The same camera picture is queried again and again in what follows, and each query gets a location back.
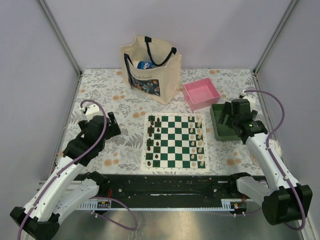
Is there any toilet paper roll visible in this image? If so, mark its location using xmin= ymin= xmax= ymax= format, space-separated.
xmin=269 ymin=139 xmax=282 ymax=158

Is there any floral tablecloth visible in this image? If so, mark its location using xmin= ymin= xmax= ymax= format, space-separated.
xmin=63 ymin=69 xmax=263 ymax=176

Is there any beige canvas tote bag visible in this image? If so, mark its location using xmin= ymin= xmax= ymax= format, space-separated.
xmin=120 ymin=36 xmax=182 ymax=105

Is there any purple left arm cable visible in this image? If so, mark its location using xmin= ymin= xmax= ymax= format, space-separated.
xmin=18 ymin=99 xmax=138 ymax=240

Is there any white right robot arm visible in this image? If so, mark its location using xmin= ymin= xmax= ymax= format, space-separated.
xmin=217 ymin=98 xmax=313 ymax=226

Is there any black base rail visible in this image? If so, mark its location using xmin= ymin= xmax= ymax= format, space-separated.
xmin=69 ymin=172 xmax=266 ymax=210

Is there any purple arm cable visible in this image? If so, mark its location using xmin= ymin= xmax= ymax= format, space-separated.
xmin=18 ymin=99 xmax=138 ymax=240
xmin=232 ymin=90 xmax=307 ymax=230

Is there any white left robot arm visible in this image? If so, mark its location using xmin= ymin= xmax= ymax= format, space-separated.
xmin=10 ymin=111 xmax=121 ymax=240

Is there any green white chess board mat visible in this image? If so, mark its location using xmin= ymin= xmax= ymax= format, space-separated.
xmin=140 ymin=113 xmax=210 ymax=173

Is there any green plastic tray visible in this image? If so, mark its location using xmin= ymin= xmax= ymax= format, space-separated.
xmin=210 ymin=104 xmax=241 ymax=142

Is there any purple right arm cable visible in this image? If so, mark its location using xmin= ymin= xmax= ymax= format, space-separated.
xmin=232 ymin=90 xmax=307 ymax=230

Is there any pink plastic box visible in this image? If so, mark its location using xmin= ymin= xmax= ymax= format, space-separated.
xmin=182 ymin=77 xmax=221 ymax=111

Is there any blue white can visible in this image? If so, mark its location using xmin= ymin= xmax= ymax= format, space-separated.
xmin=137 ymin=61 xmax=154 ymax=70

